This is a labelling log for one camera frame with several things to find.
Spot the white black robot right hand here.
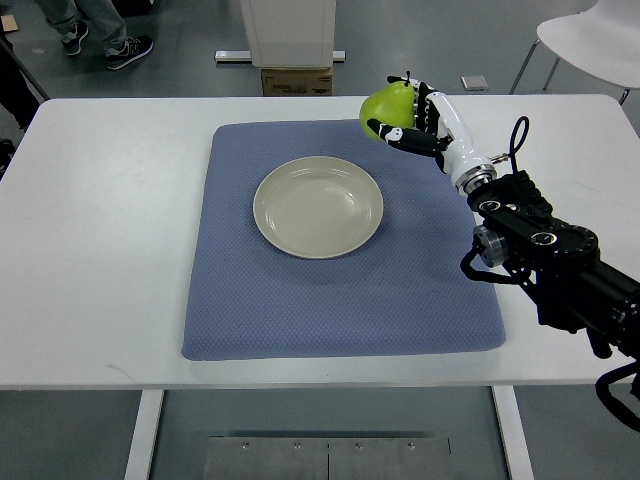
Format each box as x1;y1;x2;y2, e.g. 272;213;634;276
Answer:
367;77;497;196

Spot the green pear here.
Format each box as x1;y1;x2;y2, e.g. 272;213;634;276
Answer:
359;71;415;140

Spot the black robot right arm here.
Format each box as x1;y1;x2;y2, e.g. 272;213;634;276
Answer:
460;165;639;430

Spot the small grey floor plate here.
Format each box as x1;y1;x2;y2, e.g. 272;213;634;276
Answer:
460;75;489;92

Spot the beige round plate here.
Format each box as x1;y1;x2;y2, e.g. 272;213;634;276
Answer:
253;156;384;259

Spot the metal floor plate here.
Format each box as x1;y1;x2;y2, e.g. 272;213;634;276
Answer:
204;437;455;479

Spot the blue woven mat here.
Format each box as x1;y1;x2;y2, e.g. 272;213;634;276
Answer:
182;120;506;361

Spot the cardboard box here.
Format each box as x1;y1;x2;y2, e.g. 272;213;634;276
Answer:
261;67;333;97

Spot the white chair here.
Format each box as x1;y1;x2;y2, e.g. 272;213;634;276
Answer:
509;0;639;104

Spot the right dark sneaker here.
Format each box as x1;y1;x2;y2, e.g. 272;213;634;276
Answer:
105;35;154;71

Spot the dark sneaker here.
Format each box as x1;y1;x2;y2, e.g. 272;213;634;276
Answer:
61;20;89;56
105;35;154;71

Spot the left dark sneaker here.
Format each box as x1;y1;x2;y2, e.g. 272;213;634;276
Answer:
61;20;89;56

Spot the white pedestal column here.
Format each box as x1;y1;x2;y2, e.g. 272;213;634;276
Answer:
215;0;346;69

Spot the white table frame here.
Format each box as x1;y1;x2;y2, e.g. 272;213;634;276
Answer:
124;385;534;479

